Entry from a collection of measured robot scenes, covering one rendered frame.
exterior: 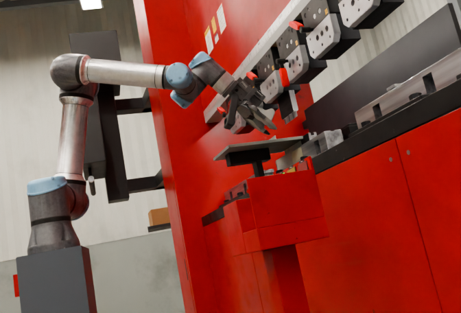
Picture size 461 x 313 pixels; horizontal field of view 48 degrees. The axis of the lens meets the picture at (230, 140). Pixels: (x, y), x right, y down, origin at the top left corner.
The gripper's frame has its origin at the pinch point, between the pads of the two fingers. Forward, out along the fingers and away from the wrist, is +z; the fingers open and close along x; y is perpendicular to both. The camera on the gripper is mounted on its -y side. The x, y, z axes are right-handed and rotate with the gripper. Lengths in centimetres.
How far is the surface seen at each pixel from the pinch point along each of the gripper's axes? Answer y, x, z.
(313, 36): 16.1, -33.2, -11.1
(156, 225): -4, 226, 3
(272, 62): 19.5, -3.2, -14.6
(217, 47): 39, 48, -37
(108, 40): 28, 101, -87
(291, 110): 10.2, -2.9, 1.4
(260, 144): -9.4, -7.1, -0.2
